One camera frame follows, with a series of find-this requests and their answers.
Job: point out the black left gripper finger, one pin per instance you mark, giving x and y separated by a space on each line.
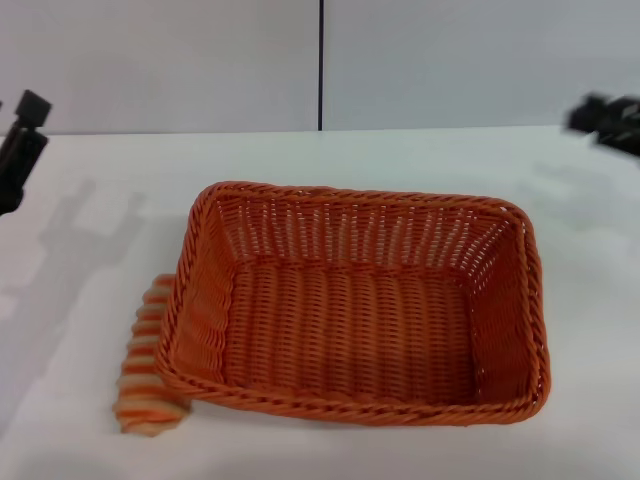
20 150

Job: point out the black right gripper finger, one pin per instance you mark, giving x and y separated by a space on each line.
585 112
615 141

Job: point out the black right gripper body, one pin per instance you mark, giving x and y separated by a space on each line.
627 115

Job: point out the orange cream striped bread roll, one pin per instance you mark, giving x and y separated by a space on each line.
145 365

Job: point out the orange woven plastic basket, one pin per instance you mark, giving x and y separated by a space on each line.
350 320

